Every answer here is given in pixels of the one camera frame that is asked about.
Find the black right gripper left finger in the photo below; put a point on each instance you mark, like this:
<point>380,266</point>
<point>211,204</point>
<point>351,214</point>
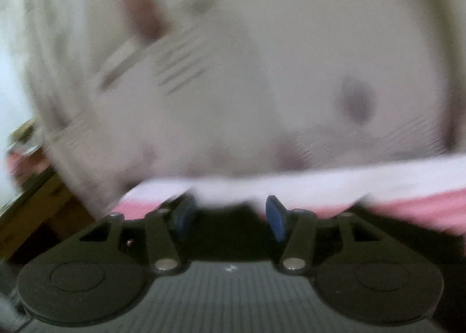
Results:
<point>105,269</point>

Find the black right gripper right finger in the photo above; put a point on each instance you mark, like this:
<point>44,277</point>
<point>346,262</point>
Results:
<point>356,268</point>

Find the black printed t-shirt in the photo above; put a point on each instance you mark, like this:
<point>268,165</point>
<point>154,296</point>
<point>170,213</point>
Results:
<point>239,233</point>

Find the dark wooden furniture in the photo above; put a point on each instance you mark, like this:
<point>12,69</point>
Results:
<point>46,211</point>

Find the pink checkered bed sheet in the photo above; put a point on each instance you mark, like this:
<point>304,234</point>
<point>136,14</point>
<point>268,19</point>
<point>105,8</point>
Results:
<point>429,192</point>

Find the beige leaf pattern curtain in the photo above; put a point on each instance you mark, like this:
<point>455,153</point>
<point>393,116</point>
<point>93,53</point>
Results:
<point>128,90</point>

